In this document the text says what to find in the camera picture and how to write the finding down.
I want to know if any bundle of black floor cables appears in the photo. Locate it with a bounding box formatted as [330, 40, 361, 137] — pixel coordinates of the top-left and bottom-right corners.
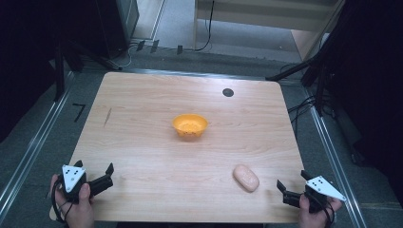
[285, 94, 318, 128]

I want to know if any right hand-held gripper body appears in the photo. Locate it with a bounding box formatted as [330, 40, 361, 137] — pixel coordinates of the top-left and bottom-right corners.
[282, 175, 347, 214]

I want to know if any orange plastic bowl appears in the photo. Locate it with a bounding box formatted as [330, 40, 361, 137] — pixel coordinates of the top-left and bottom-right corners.
[171, 113, 209, 139]

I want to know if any white floor cable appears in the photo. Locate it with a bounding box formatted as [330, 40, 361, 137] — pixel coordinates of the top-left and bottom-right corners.
[119, 43, 141, 69]

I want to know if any dark curtain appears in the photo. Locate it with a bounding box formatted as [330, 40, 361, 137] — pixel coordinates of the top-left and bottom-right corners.
[0, 0, 99, 144]
[312, 0, 403, 208]

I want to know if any person's right hand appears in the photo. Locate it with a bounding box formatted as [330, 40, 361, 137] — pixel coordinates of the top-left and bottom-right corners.
[297, 193, 343, 228]

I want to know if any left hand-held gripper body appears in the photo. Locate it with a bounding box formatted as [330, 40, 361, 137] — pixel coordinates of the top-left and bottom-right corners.
[58, 164, 114, 204]

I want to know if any white low platform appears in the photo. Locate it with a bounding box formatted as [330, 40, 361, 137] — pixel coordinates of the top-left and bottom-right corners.
[192, 0, 345, 63]

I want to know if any pink soap bar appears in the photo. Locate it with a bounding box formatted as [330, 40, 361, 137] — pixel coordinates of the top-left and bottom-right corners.
[232, 163, 260, 193]

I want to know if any metal floor rail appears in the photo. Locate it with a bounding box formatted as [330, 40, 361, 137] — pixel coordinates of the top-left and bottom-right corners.
[303, 87, 369, 228]
[120, 67, 268, 82]
[0, 71, 76, 219]

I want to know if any black hanging cable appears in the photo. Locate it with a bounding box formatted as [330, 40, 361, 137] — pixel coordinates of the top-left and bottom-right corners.
[193, 0, 216, 52]

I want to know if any black cabinet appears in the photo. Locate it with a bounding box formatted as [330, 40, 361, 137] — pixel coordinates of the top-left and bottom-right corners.
[94, 0, 141, 60]

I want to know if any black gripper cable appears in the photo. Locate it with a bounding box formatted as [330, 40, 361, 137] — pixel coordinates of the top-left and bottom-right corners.
[312, 192, 336, 227]
[50, 180, 74, 224]

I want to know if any person's left hand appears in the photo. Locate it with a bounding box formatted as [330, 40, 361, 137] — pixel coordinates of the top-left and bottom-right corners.
[49, 173, 96, 228]

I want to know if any black metal stand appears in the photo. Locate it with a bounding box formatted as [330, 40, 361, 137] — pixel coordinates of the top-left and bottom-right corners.
[265, 47, 331, 118]
[52, 37, 124, 103]

